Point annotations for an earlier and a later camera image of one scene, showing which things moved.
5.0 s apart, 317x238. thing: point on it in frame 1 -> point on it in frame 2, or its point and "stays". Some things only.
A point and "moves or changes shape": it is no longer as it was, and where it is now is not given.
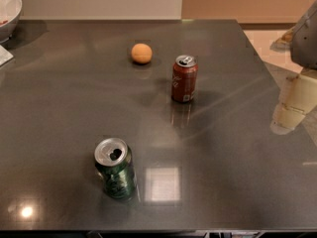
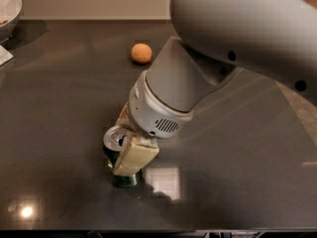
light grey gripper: [305, 42] -> [149, 113]
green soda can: [114, 166] moves or changes shape
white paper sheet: [5, 56] stays
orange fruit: [141, 53] stays
